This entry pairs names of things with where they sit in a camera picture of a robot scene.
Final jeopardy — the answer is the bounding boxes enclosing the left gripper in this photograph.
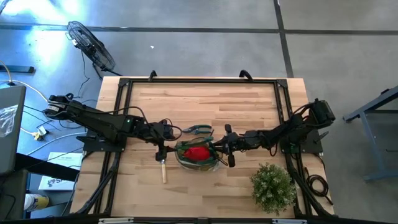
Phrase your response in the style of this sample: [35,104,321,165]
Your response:
[146,119,183,162]

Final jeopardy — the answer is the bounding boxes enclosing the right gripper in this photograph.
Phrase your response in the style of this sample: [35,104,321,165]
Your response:
[213,123,261,169]

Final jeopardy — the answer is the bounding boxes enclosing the dark green-handled pruner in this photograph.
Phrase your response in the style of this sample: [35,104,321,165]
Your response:
[213,152,228,166]

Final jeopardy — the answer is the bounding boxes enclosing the teal-handled pruning shears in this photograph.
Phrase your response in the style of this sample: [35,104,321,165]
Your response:
[182,124,213,136]

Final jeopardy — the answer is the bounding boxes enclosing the small weeder wooden handle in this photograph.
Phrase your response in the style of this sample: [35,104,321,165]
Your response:
[159,159,168,184]

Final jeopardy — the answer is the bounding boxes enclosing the clear plastic bag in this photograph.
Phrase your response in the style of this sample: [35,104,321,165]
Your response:
[0,104,19,138]

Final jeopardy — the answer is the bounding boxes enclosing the red cloth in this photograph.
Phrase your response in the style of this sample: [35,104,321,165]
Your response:
[182,146,211,162]

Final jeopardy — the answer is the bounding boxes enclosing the artificial green bush plant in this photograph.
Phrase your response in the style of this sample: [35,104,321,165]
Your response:
[250,162,299,216]

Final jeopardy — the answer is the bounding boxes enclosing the white paper sheet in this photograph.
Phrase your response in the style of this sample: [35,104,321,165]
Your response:
[48,151,84,171]

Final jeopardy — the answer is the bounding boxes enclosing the black floor fan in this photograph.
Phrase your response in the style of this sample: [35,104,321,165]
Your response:
[65,21,124,77]

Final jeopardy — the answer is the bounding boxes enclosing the white printed box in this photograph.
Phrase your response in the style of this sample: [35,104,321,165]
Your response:
[37,175,78,192]

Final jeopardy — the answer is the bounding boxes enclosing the yellow plug adaptor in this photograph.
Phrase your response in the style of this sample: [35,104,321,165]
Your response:
[32,126,48,141]

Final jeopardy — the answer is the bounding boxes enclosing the yellow and white can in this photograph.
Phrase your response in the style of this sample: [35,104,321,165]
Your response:
[24,193,50,212]

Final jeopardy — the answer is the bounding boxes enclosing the grey-blue metal table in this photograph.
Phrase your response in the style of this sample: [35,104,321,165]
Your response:
[343,85,398,183]

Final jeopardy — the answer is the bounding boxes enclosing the grey box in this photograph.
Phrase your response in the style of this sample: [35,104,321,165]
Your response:
[0,85,27,175]

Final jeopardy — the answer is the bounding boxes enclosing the black table frame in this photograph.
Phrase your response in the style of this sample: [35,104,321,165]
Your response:
[70,77,335,224]

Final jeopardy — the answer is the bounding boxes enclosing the coiled black cable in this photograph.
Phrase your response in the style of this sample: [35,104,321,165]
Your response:
[303,167,334,206]

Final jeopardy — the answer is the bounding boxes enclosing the white floor cable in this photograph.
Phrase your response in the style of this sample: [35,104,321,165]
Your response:
[26,132,88,156]

